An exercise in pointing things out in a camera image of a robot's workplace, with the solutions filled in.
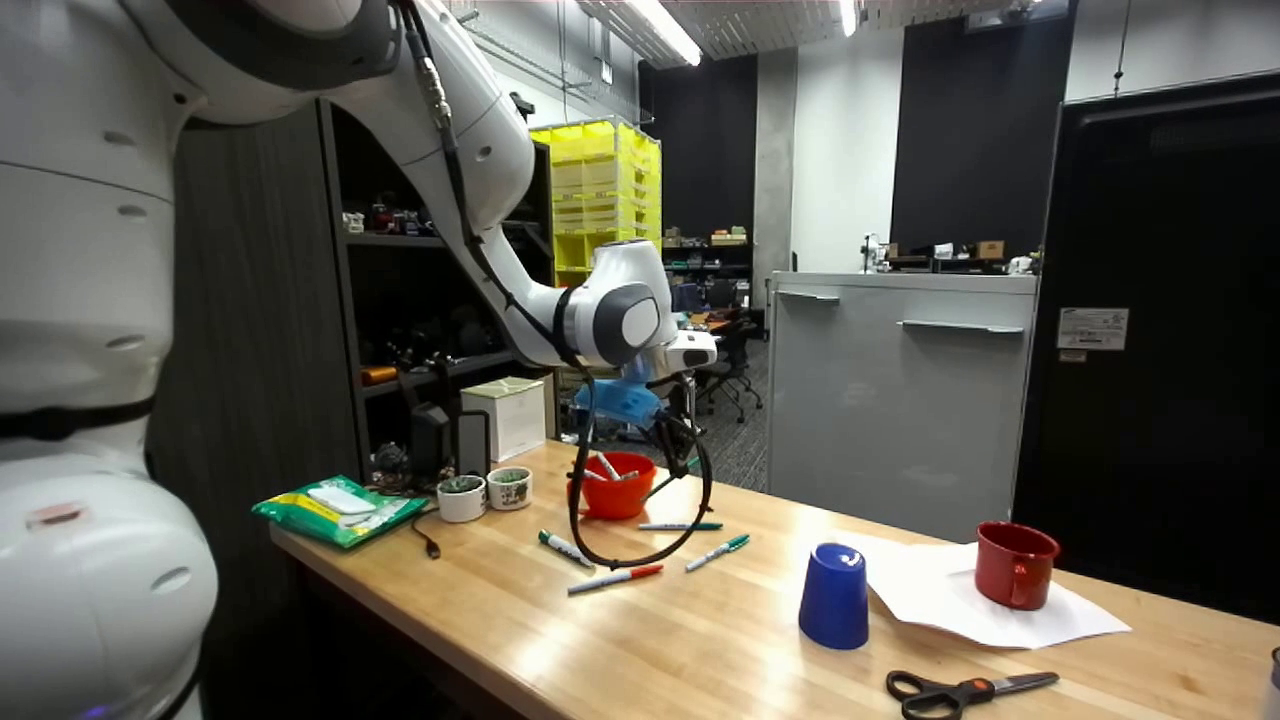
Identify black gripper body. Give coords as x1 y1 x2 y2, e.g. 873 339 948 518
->
652 372 708 460

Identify small white green-rimmed cup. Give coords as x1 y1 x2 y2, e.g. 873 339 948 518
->
483 463 536 512
432 472 488 525

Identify blue plastic cup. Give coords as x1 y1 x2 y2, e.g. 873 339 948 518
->
798 541 876 654

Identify green and white marker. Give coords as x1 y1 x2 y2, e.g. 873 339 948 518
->
631 518 727 535
684 531 755 577

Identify black office chair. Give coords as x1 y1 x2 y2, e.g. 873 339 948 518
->
693 309 767 429

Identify white marker with red cap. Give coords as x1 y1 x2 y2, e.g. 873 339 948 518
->
565 560 667 602

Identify white marker with green cap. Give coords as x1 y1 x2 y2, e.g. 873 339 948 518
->
536 530 601 572

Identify white box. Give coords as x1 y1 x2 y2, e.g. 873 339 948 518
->
455 372 559 472

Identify grey metal cabinet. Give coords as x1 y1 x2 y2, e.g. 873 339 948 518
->
766 267 1044 545

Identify yellow crate stack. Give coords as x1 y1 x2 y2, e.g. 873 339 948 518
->
529 116 667 292

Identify green wipes packet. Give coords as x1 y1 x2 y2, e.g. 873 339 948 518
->
250 472 432 556

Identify dark red mug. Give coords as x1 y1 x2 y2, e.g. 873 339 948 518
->
974 518 1066 617

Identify white paper sheet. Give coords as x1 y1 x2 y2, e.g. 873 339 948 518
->
864 535 1138 656

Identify long ceiling light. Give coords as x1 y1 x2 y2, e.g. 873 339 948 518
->
617 0 708 71

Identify white label sticker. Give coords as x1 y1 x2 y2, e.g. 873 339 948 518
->
1055 303 1131 355

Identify dark wooden shelf unit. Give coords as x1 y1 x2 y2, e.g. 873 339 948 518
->
146 92 565 720

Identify black cabinet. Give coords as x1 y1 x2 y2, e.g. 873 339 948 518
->
1011 71 1280 627

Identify orange-red cup with handle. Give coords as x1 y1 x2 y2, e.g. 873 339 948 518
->
565 448 662 525

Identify blue camera mount bracket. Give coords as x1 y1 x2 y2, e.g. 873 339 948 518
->
568 372 667 437

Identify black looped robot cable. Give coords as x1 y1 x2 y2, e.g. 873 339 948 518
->
565 408 719 572

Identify black handled scissors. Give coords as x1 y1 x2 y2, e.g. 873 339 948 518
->
885 670 1066 720

